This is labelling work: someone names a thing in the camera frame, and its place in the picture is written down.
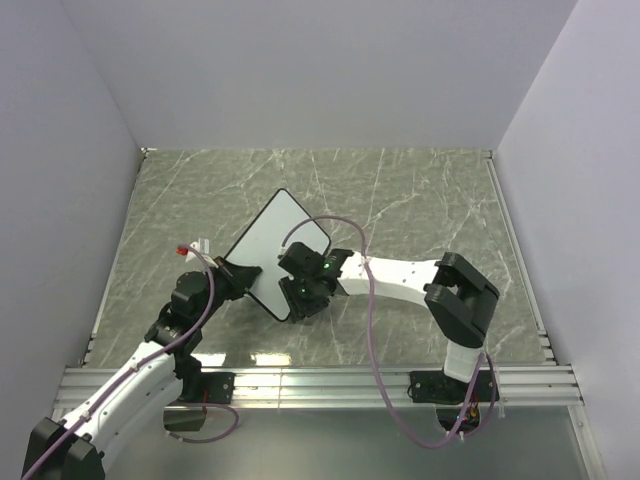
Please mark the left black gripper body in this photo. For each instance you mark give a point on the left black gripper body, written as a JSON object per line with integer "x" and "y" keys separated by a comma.
{"x": 223, "y": 291}

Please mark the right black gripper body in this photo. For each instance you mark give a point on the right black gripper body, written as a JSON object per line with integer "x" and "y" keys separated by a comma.
{"x": 302, "y": 297}

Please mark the black-framed small whiteboard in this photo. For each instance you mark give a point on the black-framed small whiteboard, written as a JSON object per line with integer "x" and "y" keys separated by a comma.
{"x": 281, "y": 222}

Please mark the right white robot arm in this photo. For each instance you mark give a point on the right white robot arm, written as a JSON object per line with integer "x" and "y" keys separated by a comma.
{"x": 460, "y": 298}

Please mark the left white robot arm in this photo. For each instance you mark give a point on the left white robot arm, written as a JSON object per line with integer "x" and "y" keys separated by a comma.
{"x": 162, "y": 371}

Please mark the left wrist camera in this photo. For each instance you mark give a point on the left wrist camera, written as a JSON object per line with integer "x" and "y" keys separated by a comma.
{"x": 199, "y": 248}

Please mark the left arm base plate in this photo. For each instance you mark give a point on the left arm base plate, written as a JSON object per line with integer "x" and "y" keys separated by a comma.
{"x": 215, "y": 387}

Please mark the aluminium front rail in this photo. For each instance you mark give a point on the aluminium front rail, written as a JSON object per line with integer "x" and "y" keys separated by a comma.
{"x": 339, "y": 387}

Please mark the aluminium rail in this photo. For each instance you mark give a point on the aluminium rail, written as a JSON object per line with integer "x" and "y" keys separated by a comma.
{"x": 543, "y": 337}
{"x": 339, "y": 387}

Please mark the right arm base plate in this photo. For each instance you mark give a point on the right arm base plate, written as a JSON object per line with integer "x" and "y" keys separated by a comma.
{"x": 434, "y": 387}

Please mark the aluminium right side rail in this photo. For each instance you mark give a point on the aluminium right side rail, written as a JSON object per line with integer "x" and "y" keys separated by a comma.
{"x": 543, "y": 337}

